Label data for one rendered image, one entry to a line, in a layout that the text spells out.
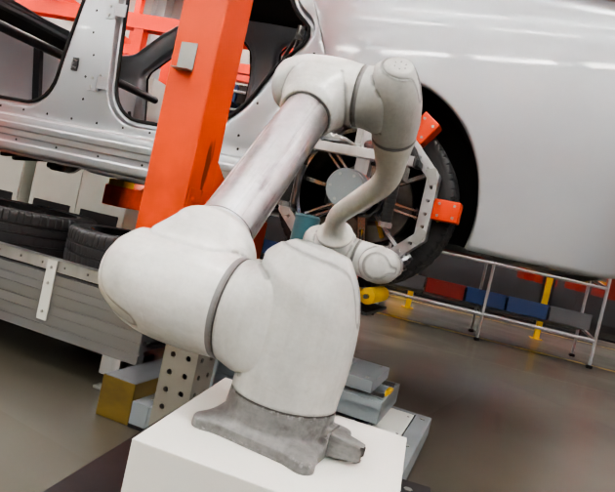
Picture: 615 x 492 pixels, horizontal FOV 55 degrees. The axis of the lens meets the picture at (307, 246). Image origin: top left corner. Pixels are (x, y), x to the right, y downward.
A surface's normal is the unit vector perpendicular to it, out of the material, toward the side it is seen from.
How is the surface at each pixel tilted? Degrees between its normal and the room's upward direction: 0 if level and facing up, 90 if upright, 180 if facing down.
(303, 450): 17
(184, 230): 42
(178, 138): 90
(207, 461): 3
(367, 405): 90
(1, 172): 90
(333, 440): 91
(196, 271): 56
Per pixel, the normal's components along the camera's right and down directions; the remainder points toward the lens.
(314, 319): 0.18, 0.02
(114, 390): -0.33, -0.04
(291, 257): -0.23, -0.59
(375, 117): -0.21, 0.74
